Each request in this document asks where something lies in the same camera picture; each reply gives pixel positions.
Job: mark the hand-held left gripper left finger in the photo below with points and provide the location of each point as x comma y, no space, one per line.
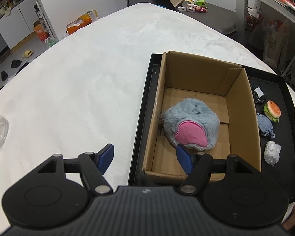
105,157

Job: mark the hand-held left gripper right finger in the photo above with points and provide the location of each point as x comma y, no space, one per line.
183,159

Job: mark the white plastic packet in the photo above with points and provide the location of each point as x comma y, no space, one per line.
272,152

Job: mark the denim scrunchie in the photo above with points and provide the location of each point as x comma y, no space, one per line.
264,125

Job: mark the burger plush toy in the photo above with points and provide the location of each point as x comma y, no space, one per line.
272,110

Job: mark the grey plush toy pink patch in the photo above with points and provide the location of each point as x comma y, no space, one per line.
186,120

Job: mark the black shallow tray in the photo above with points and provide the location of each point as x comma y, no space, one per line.
280,177

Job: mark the black scrunchie white tag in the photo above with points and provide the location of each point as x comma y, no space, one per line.
258,94

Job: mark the brown cardboard box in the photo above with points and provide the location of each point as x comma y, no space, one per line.
199,73

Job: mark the beige tote bag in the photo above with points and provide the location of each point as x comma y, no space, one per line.
275,41

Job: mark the red basket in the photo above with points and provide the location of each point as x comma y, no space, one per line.
254,21

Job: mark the green plastic bag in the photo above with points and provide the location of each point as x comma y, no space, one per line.
51,42

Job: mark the black slipper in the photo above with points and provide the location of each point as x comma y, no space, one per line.
15,64
4,75

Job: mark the orange bag on floor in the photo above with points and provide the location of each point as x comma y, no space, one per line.
81,22

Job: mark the white metal table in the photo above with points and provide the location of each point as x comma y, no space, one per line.
241,9

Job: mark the orange carton box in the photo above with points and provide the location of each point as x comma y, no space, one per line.
41,31

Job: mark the grey bench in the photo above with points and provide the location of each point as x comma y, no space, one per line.
218,17

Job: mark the white charger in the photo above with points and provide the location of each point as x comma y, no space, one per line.
181,8

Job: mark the small white toy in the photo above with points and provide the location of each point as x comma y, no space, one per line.
190,7

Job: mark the green toy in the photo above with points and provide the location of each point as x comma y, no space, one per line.
201,2

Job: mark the white can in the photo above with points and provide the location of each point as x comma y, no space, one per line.
192,0

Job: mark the white cabinet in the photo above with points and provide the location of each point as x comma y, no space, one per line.
14,22

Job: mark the black spray bottle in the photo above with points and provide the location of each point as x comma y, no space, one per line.
37,8

